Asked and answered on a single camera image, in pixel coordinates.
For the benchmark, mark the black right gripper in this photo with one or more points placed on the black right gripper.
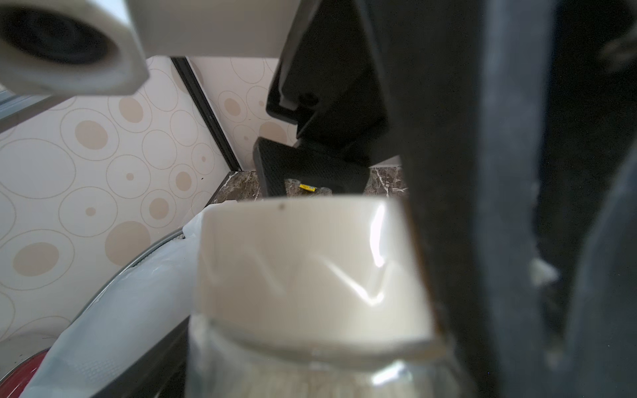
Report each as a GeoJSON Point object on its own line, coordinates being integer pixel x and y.
{"type": "Point", "coordinates": [326, 85]}

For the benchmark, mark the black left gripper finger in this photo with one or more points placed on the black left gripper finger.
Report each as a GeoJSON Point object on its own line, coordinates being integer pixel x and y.
{"type": "Point", "coordinates": [516, 125]}

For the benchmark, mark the beige jar lid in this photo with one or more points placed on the beige jar lid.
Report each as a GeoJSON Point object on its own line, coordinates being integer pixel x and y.
{"type": "Point", "coordinates": [337, 271]}

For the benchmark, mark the yellow candy packet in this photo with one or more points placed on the yellow candy packet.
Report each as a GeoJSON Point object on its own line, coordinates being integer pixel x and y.
{"type": "Point", "coordinates": [307, 188]}

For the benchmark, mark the white plastic bin liner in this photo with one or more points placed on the white plastic bin liner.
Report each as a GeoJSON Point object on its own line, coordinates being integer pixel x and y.
{"type": "Point", "coordinates": [130, 316]}

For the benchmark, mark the red polka dot toaster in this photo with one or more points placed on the red polka dot toaster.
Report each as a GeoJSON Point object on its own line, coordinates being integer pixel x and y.
{"type": "Point", "coordinates": [15, 382]}

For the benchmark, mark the black vertical frame post left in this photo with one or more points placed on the black vertical frame post left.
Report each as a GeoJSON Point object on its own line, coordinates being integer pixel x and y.
{"type": "Point", "coordinates": [189, 78]}

